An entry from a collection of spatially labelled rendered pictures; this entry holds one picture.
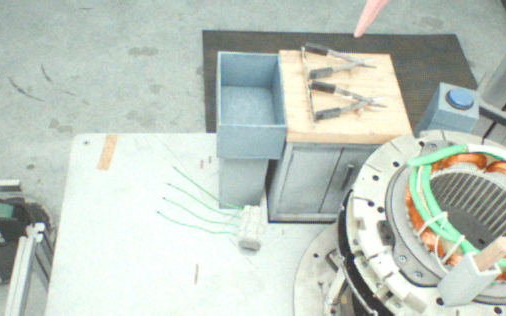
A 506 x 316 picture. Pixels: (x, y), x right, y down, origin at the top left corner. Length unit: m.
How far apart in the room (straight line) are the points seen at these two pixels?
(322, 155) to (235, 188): 0.20
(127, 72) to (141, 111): 0.24
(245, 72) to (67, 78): 1.57
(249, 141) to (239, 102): 0.13
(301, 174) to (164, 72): 1.58
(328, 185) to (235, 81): 0.26
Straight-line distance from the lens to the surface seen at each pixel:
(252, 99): 0.97
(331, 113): 0.82
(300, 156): 0.89
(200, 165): 1.12
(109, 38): 2.62
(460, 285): 0.65
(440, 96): 1.01
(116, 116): 2.27
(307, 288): 0.98
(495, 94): 1.20
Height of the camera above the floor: 1.68
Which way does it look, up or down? 53 degrees down
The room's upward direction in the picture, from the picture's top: 9 degrees clockwise
